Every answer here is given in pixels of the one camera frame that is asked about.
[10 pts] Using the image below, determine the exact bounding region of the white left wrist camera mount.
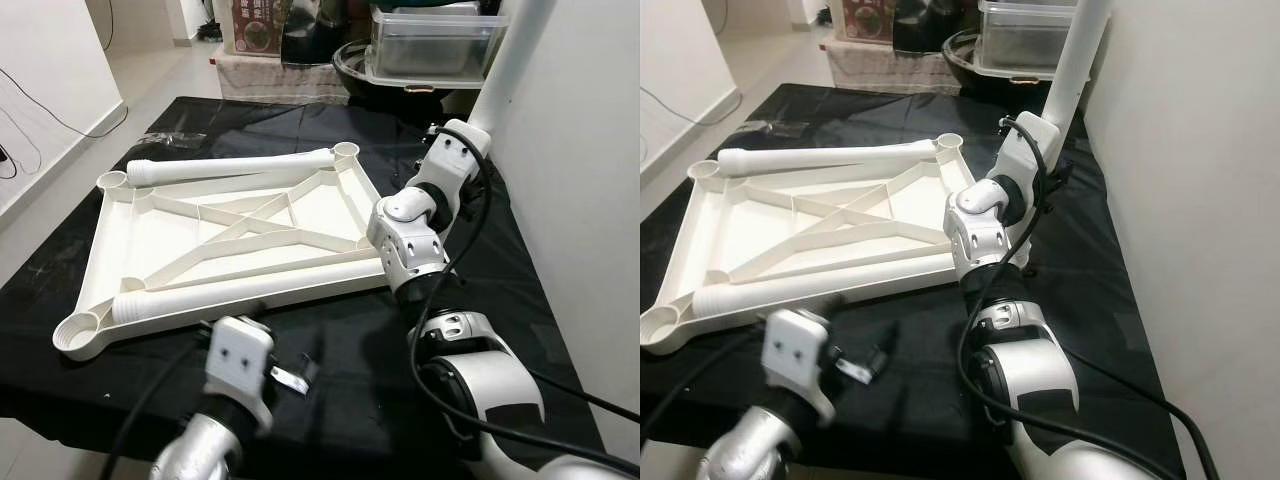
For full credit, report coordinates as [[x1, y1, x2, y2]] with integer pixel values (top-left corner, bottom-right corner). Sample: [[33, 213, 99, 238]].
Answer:
[[762, 308, 836, 401], [205, 316, 276, 406]]

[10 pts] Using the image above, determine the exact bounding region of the beige cloth covered bench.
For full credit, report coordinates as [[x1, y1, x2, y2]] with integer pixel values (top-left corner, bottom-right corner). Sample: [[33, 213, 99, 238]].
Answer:
[[212, 50, 351, 106], [825, 40, 961, 96]]

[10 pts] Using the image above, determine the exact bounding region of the clear plastic film piece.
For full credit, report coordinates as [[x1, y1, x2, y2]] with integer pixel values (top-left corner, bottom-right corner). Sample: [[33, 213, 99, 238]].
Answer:
[[140, 130, 211, 149], [735, 118, 811, 136]]

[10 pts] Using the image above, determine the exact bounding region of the black robot tether cable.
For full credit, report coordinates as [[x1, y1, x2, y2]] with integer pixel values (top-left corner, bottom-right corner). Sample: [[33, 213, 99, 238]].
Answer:
[[1075, 350, 1221, 480], [530, 370, 641, 423]]

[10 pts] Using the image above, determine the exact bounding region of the clear plastic storage box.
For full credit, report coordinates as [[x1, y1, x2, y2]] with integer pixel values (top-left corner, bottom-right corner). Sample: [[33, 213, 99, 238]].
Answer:
[[975, 0, 1086, 81], [365, 3, 511, 89]]

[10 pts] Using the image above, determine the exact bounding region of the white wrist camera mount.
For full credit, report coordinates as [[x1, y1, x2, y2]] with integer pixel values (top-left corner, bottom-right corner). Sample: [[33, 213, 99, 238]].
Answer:
[[415, 128, 481, 216], [762, 308, 836, 401], [205, 316, 276, 406], [985, 112, 1061, 201]]

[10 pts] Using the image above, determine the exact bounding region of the thin black wall cable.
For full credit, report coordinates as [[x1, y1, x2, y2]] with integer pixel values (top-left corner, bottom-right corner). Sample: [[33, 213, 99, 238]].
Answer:
[[0, 65, 131, 141], [640, 85, 746, 126]]

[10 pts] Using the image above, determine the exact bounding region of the black round basin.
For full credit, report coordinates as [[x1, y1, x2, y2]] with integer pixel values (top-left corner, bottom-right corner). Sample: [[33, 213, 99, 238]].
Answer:
[[943, 30, 1051, 101], [333, 40, 481, 101]]

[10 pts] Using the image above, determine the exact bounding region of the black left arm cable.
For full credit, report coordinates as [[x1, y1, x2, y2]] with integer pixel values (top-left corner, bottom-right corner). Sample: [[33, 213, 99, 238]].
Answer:
[[640, 330, 771, 441], [100, 340, 216, 480]]

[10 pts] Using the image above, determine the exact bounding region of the orange lidded storage box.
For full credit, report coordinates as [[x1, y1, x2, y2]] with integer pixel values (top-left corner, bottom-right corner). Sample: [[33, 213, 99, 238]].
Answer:
[[230, 0, 286, 56], [842, 0, 896, 43]]

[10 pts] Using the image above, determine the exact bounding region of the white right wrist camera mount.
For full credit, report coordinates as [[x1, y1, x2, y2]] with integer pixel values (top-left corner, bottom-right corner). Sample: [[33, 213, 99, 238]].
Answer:
[[415, 128, 481, 216], [985, 112, 1061, 201]]

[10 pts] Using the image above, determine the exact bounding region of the black tablecloth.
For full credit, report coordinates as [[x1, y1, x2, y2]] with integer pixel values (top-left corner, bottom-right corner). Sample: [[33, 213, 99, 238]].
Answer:
[[640, 82, 1191, 476], [0, 95, 606, 461]]

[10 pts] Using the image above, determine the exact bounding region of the white plastic children table top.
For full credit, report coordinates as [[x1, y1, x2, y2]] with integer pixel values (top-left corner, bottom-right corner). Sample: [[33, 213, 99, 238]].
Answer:
[[640, 133, 1001, 356], [52, 142, 401, 361]]

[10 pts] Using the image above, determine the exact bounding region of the black plastic bag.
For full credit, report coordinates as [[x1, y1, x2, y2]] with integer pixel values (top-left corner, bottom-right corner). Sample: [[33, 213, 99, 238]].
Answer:
[[893, 0, 966, 53], [280, 0, 351, 66]]

